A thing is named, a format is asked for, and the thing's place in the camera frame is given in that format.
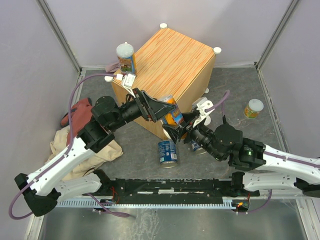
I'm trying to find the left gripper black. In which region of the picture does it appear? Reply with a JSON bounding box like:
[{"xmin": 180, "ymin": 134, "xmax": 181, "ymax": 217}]
[{"xmin": 108, "ymin": 87, "xmax": 177, "ymax": 131}]

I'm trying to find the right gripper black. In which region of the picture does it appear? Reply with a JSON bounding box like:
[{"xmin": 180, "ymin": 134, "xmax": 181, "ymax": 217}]
[{"xmin": 162, "ymin": 110, "xmax": 224, "ymax": 161}]

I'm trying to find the tall yellow drink can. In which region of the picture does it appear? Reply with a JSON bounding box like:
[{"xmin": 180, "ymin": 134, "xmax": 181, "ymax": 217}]
[{"xmin": 159, "ymin": 95, "xmax": 184, "ymax": 125}]

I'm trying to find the blue Progresso soup can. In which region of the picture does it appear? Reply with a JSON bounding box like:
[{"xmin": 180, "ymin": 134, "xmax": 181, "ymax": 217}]
[{"xmin": 191, "ymin": 140, "xmax": 206, "ymax": 155}]

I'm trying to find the tall can cartoon label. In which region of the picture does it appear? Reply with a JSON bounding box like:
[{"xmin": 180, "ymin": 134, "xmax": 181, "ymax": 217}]
[{"xmin": 116, "ymin": 42, "xmax": 137, "ymax": 75}]

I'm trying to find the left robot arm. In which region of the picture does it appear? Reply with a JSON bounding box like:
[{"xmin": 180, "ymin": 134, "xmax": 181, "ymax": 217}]
[{"xmin": 14, "ymin": 88, "xmax": 176, "ymax": 217}]

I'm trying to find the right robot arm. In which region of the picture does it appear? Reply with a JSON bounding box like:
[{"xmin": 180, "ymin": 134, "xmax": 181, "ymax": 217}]
[{"xmin": 162, "ymin": 112, "xmax": 320, "ymax": 198}]

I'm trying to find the pink cloth behind counter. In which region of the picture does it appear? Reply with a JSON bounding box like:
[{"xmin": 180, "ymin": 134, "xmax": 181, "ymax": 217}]
[{"xmin": 105, "ymin": 61, "xmax": 119, "ymax": 74}]

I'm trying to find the orange cup white lid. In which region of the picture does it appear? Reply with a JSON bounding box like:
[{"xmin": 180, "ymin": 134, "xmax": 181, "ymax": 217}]
[{"xmin": 202, "ymin": 115, "xmax": 211, "ymax": 126}]

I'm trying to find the blue soup can lying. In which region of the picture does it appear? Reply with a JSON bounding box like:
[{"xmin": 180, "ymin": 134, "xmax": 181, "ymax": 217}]
[{"xmin": 158, "ymin": 140, "xmax": 178, "ymax": 168}]

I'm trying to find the beige cloth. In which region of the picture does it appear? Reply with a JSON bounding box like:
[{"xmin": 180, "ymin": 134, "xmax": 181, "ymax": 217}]
[{"xmin": 45, "ymin": 125, "xmax": 123, "ymax": 181}]

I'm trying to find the green orange fruit cup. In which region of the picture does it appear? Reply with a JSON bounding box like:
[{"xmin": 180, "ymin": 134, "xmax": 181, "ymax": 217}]
[{"xmin": 244, "ymin": 98, "xmax": 264, "ymax": 119}]

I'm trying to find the red cloth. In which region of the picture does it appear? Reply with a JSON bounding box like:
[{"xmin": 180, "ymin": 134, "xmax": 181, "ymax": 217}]
[{"xmin": 70, "ymin": 97, "xmax": 93, "ymax": 137}]

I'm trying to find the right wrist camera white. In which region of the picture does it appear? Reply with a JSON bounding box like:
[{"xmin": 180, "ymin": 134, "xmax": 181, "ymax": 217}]
[{"xmin": 192, "ymin": 97, "xmax": 214, "ymax": 126}]

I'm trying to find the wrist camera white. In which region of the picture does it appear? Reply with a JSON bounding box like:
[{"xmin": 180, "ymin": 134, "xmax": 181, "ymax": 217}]
[
  {"xmin": 192, "ymin": 97, "xmax": 214, "ymax": 126},
  {"xmin": 116, "ymin": 73, "xmax": 136, "ymax": 98}
]

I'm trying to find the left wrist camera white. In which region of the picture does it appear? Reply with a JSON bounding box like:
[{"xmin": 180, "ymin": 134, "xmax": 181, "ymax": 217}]
[{"xmin": 116, "ymin": 73, "xmax": 136, "ymax": 98}]

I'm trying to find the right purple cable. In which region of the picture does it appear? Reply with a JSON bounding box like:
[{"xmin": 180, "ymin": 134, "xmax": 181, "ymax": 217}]
[{"xmin": 207, "ymin": 89, "xmax": 231, "ymax": 118}]

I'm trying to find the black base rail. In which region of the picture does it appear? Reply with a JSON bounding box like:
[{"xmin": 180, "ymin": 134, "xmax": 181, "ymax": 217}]
[{"xmin": 93, "ymin": 169, "xmax": 260, "ymax": 204}]

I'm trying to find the white cable duct strip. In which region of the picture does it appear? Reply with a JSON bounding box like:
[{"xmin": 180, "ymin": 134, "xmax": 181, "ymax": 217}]
[{"xmin": 57, "ymin": 197, "xmax": 241, "ymax": 210}]

